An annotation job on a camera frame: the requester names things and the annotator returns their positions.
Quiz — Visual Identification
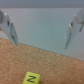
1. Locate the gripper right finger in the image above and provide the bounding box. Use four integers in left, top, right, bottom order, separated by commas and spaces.
63, 8, 84, 50

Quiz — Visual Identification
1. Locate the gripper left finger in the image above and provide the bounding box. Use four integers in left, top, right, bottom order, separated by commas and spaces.
0, 9, 20, 48

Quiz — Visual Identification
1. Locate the yellow block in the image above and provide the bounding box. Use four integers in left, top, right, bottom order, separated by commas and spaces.
23, 71, 42, 84

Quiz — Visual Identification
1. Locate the white cabinet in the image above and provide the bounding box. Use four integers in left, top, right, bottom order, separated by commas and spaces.
0, 7, 84, 62

